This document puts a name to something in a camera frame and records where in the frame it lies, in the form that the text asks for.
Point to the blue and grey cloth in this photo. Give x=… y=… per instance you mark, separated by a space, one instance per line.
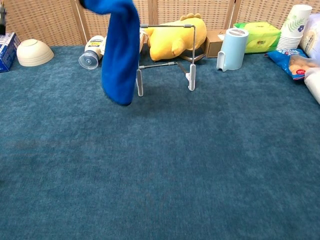
x=121 y=50

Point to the yellow plush toy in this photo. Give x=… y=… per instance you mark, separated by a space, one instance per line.
x=170 y=40

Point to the beige lidded lunch box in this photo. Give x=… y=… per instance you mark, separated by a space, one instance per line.
x=142 y=40

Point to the brown cardboard box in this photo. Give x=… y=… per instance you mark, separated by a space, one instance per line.
x=212 y=46

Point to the mayonnaise squeeze bottle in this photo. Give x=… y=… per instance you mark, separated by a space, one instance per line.
x=88 y=60

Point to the light blue cylinder holder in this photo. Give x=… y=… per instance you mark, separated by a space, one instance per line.
x=235 y=50

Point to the teal table cloth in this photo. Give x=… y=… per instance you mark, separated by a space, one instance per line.
x=262 y=150

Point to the green tissue pack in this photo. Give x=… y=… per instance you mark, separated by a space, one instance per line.
x=262 y=37

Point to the beige upturned bowl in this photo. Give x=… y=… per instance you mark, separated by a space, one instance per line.
x=33 y=53

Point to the blue cookie snack bag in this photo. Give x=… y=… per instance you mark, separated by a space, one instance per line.
x=292 y=62

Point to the woven folding screen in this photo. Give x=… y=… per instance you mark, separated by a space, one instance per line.
x=50 y=20

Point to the translucent white plastic bag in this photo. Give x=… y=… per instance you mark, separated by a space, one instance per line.
x=313 y=85

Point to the stack of paper cups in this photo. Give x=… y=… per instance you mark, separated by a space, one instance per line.
x=292 y=27

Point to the blue toothpaste box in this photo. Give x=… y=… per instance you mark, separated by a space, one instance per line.
x=7 y=52

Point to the white and lilac soft pack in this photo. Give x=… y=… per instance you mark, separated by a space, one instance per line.
x=312 y=37

